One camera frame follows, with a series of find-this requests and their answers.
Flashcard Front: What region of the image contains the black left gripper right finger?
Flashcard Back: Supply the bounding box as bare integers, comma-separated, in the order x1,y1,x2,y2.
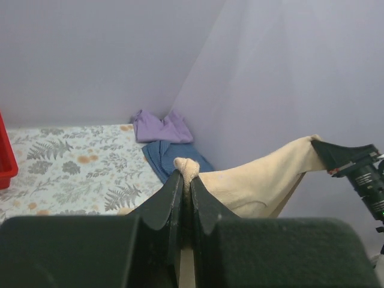
190,178,375,287

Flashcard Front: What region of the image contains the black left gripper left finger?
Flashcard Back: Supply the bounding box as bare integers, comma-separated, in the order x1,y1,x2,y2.
1,172,182,287

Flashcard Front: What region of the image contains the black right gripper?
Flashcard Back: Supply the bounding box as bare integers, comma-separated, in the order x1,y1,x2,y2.
311,140,383,221

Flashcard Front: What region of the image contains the beige polo shirt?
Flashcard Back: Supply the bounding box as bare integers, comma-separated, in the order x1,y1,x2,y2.
116,134,328,288

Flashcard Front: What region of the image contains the floral table mat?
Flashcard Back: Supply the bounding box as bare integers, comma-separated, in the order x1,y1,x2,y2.
1,124,162,220

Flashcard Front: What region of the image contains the blue checked shirt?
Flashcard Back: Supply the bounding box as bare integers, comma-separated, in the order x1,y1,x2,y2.
142,140,214,184

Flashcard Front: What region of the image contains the lavender t shirt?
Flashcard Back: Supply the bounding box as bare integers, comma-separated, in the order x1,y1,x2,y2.
131,110,194,143

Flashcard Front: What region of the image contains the red plastic bin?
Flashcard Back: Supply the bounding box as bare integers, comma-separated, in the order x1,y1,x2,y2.
0,115,19,190

